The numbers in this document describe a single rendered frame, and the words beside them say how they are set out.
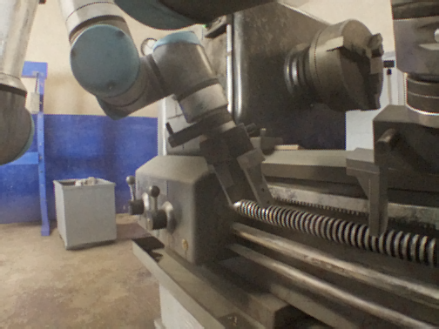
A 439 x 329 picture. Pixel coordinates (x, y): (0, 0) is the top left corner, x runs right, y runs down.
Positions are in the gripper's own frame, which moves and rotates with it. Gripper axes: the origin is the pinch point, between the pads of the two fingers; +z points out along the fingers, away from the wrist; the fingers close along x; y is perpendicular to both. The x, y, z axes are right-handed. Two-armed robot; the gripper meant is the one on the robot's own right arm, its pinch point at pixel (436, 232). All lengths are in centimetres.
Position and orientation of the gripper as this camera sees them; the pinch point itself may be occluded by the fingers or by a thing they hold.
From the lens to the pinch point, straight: 35.7
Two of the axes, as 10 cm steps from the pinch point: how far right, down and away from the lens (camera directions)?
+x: 6.5, 1.5, -7.5
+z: 2.4, 8.9, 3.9
